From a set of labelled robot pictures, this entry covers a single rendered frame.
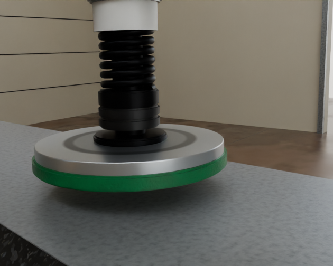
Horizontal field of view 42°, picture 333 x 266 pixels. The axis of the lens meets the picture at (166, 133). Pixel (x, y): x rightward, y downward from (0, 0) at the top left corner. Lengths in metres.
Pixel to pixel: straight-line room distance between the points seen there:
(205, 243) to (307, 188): 0.18
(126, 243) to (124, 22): 0.22
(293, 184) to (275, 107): 5.15
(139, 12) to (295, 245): 0.27
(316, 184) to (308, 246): 0.17
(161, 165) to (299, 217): 0.14
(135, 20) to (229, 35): 5.47
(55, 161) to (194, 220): 0.14
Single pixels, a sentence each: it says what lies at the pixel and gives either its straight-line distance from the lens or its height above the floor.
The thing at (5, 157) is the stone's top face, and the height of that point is 0.87.
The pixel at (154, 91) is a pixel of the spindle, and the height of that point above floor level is 0.98.
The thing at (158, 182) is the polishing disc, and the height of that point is 0.91.
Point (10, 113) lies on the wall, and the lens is 6.41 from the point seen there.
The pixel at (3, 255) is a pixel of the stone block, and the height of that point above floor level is 0.85.
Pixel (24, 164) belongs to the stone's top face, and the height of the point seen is 0.87.
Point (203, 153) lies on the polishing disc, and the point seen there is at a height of 0.93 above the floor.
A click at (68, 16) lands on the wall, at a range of 7.04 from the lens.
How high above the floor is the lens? 1.03
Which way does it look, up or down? 11 degrees down
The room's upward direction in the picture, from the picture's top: 1 degrees counter-clockwise
